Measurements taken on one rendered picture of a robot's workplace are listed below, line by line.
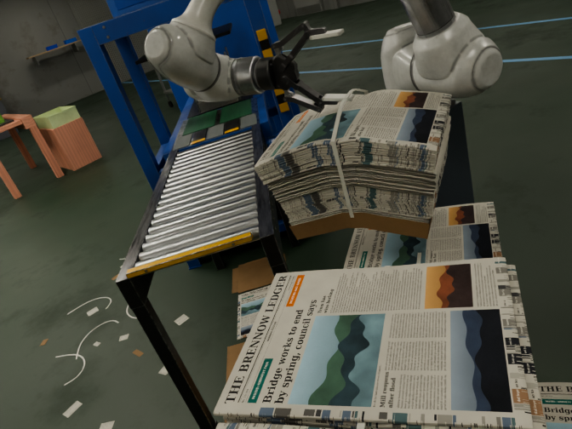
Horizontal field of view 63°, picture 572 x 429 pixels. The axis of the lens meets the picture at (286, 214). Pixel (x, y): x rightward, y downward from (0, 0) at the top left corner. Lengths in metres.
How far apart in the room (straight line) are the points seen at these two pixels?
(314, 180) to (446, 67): 0.47
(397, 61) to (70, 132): 5.86
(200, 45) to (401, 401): 0.80
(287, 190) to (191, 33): 0.40
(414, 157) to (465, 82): 0.39
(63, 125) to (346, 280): 6.34
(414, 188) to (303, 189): 0.25
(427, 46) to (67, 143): 6.04
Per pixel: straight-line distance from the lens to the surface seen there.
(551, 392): 1.20
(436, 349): 0.63
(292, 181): 1.08
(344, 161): 1.01
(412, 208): 1.05
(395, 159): 0.98
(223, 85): 1.17
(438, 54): 1.31
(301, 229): 1.15
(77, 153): 7.00
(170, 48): 1.04
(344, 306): 0.72
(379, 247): 1.26
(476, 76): 1.31
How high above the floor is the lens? 1.52
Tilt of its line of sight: 26 degrees down
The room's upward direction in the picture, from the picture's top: 19 degrees counter-clockwise
